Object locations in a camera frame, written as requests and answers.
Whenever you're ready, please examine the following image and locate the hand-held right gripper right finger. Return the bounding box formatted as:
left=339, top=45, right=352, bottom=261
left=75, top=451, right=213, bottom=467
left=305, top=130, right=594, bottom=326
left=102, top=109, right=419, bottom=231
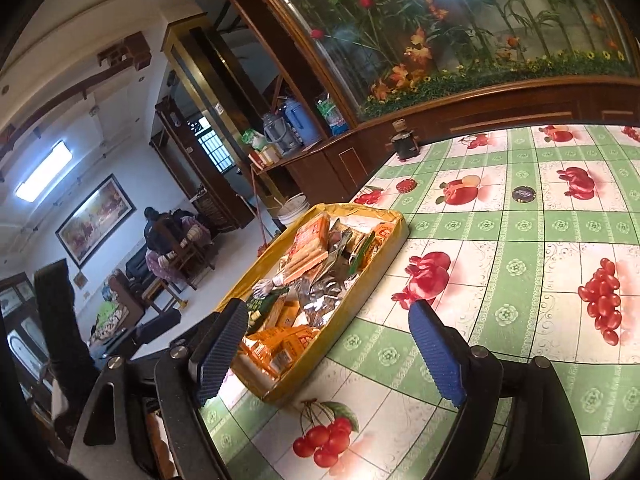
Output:
left=409, top=300, right=591, bottom=480

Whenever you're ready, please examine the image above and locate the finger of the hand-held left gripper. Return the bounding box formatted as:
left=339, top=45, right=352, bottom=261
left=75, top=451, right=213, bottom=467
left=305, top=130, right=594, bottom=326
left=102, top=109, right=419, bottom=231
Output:
left=92, top=309, right=182, bottom=362

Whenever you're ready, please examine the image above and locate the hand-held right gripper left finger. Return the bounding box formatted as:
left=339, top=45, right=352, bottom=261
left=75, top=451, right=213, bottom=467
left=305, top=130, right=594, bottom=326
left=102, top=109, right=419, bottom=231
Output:
left=67, top=299, right=250, bottom=480

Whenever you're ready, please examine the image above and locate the orange snack packet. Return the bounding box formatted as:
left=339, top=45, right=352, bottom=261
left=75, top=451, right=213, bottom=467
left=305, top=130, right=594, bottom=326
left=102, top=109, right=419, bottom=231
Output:
left=370, top=222, right=401, bottom=261
left=240, top=325, right=321, bottom=381

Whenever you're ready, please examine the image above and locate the dark green cracker packet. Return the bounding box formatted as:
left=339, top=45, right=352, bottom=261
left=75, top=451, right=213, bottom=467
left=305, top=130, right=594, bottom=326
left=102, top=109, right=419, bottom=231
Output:
left=245, top=290, right=291, bottom=326

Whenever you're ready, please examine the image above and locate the yellow tray with white lining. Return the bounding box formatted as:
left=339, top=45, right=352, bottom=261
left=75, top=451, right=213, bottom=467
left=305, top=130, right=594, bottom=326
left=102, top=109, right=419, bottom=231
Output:
left=215, top=202, right=406, bottom=406

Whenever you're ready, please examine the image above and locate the silver foil snack packet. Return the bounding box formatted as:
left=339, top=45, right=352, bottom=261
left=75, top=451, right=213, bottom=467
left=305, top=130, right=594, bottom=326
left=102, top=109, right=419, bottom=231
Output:
left=300, top=280, right=351, bottom=322

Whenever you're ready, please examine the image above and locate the long orange biscuit packet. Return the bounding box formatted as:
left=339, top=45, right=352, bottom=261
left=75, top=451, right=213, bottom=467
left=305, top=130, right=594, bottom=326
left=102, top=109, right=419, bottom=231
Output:
left=287, top=212, right=332, bottom=281

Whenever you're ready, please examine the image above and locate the wooden chair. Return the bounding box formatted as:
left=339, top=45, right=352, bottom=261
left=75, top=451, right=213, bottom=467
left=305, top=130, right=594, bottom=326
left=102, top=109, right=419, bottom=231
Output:
left=150, top=212, right=216, bottom=291

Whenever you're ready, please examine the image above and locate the red broom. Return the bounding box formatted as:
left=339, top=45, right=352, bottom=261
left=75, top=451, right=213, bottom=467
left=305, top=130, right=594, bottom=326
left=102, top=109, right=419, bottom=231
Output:
left=250, top=165, right=273, bottom=256

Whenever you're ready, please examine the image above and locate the fruit print tablecloth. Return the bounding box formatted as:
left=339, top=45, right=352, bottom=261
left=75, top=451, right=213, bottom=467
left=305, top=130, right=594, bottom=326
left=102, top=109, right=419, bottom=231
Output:
left=200, top=122, right=640, bottom=480

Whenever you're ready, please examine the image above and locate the ceiling tube light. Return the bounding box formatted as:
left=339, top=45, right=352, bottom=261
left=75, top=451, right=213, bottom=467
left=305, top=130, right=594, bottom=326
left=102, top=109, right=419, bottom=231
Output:
left=15, top=140, right=73, bottom=203

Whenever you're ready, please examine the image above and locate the white bucket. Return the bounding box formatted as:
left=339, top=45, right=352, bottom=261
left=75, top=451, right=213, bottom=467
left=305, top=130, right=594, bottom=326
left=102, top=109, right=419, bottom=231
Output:
left=276, top=193, right=308, bottom=228

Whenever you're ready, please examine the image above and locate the orange and white box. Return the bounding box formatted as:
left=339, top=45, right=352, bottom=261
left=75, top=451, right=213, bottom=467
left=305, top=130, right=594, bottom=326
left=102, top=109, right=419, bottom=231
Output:
left=250, top=144, right=281, bottom=166

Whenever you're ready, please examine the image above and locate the wooden cabinet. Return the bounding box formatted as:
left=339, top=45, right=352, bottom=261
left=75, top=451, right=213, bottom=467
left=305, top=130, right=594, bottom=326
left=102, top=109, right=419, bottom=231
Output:
left=250, top=77, right=640, bottom=206

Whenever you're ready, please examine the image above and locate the small dark jar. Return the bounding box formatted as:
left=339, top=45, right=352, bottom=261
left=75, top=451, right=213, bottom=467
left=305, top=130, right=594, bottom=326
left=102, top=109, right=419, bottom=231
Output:
left=390, top=119, right=420, bottom=161

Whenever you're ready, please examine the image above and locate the grey thermos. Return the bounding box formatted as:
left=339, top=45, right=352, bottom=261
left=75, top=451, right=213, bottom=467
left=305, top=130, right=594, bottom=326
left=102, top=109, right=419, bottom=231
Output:
left=262, top=112, right=293, bottom=155

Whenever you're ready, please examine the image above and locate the blue thermos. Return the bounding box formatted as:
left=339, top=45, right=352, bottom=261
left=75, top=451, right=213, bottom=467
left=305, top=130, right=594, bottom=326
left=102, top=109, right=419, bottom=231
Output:
left=283, top=96, right=321, bottom=147

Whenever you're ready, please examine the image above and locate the plastic water bottle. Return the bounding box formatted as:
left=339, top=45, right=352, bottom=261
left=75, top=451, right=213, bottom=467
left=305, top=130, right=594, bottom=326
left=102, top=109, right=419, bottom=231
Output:
left=315, top=94, right=348, bottom=137

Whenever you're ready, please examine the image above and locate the glass case with artificial flowers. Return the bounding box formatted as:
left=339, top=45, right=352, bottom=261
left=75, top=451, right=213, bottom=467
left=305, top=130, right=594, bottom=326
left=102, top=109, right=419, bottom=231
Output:
left=240, top=0, right=640, bottom=121

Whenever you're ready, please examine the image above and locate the framed wall picture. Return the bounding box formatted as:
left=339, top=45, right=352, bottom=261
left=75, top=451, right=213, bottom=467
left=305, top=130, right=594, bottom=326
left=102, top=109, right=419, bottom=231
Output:
left=55, top=174, right=137, bottom=268

